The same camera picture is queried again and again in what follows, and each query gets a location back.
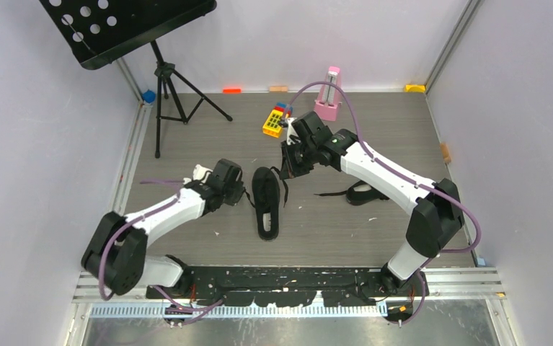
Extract pink metronome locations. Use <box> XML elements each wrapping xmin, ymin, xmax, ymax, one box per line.
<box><xmin>314</xmin><ymin>66</ymin><xmax>341</xmax><ymax>122</ymax></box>

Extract black music stand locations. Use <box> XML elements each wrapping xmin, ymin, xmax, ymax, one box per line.
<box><xmin>38</xmin><ymin>0</ymin><xmax>234</xmax><ymax>159</ymax></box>

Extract blue corner block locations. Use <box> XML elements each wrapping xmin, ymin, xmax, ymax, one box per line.
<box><xmin>141</xmin><ymin>90</ymin><xmax>156</xmax><ymax>104</ymax></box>

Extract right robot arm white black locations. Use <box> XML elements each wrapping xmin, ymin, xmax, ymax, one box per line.
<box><xmin>280</xmin><ymin>112</ymin><xmax>465</xmax><ymax>296</ymax></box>

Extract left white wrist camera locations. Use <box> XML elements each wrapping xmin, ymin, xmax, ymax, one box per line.
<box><xmin>183</xmin><ymin>164</ymin><xmax>213</xmax><ymax>184</ymax></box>

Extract tan wooden block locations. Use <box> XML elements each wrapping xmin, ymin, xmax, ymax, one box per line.
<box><xmin>268</xmin><ymin>85</ymin><xmax>288</xmax><ymax>93</ymax></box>

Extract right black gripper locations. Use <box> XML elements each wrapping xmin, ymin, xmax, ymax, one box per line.
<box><xmin>280</xmin><ymin>138</ymin><xmax>317</xmax><ymax>181</ymax></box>

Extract wooden block right edge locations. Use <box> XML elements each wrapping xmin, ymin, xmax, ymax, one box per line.
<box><xmin>440</xmin><ymin>142</ymin><xmax>452</xmax><ymax>164</ymax></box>

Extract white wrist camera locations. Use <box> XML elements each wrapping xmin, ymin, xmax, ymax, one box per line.
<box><xmin>183</xmin><ymin>164</ymin><xmax>213</xmax><ymax>184</ymax></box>
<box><xmin>278</xmin><ymin>117</ymin><xmax>301</xmax><ymax>146</ymax></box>

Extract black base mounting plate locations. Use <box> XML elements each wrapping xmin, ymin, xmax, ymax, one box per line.
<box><xmin>146</xmin><ymin>266</ymin><xmax>428</xmax><ymax>307</ymax></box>

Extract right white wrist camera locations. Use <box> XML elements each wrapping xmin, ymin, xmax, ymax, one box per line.
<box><xmin>278</xmin><ymin>117</ymin><xmax>301</xmax><ymax>146</ymax></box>

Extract orange block at wall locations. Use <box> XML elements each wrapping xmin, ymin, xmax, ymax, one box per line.
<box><xmin>222</xmin><ymin>88</ymin><xmax>242</xmax><ymax>94</ymax></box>

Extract yellow toy brick block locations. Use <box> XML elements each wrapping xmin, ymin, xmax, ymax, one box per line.
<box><xmin>262</xmin><ymin>102</ymin><xmax>293</xmax><ymax>138</ymax></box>

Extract black canvas shoe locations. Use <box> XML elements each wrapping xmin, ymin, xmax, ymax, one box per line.
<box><xmin>244</xmin><ymin>167</ymin><xmax>280</xmax><ymax>241</ymax></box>
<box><xmin>317</xmin><ymin>180</ymin><xmax>390</xmax><ymax>206</ymax></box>

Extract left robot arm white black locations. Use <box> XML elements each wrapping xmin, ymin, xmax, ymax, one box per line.
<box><xmin>81</xmin><ymin>159</ymin><xmax>244</xmax><ymax>301</ymax></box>

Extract yellow corner block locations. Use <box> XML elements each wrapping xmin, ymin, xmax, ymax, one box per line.
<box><xmin>403</xmin><ymin>84</ymin><xmax>426</xmax><ymax>94</ymax></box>

